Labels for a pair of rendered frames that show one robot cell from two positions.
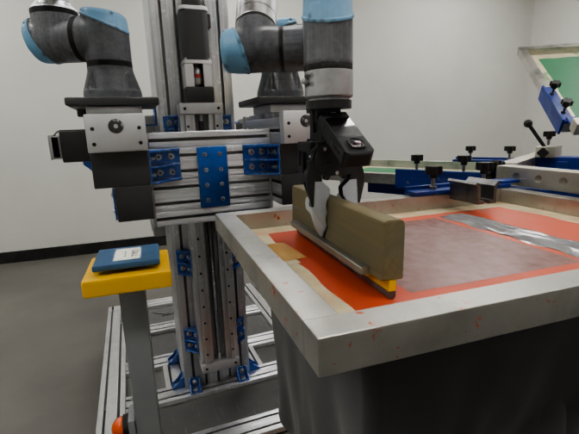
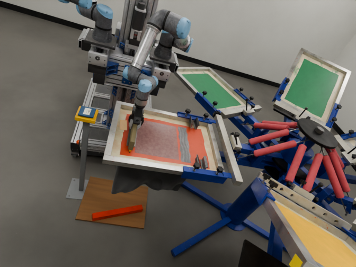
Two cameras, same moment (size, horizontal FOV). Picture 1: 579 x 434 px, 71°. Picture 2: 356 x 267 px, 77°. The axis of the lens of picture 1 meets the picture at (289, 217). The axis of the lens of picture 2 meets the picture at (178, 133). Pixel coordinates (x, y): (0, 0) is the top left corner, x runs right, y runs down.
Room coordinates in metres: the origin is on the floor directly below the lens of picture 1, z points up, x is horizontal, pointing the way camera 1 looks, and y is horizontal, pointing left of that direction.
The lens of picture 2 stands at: (-0.48, -0.33, 2.03)
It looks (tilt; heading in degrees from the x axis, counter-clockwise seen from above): 39 degrees down; 359
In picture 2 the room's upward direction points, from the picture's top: 24 degrees clockwise
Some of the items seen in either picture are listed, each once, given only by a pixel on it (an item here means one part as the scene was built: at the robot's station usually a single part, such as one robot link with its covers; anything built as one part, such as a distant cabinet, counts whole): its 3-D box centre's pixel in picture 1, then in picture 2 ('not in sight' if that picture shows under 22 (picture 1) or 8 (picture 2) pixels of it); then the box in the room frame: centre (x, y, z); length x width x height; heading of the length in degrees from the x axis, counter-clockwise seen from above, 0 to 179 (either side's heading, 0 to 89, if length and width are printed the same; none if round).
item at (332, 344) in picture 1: (457, 232); (167, 138); (0.71, -0.30, 0.97); 0.79 x 0.58 x 0.04; 108
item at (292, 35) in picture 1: (316, 47); (148, 82); (0.76, -0.06, 1.30); 0.11 x 0.11 x 0.08; 86
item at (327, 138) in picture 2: not in sight; (268, 181); (1.04, -1.31, 0.67); 0.40 x 0.40 x 1.35
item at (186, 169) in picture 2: not in sight; (204, 174); (0.52, -0.62, 0.97); 0.30 x 0.05 x 0.07; 108
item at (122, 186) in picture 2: (517, 426); (150, 180); (0.50, -0.31, 0.74); 0.46 x 0.04 x 0.42; 108
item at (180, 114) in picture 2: (457, 196); (193, 119); (1.05, -0.44, 0.97); 0.30 x 0.05 x 0.07; 108
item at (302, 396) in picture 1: (310, 383); (120, 153); (0.62, -0.03, 0.74); 0.45 x 0.03 x 0.43; 18
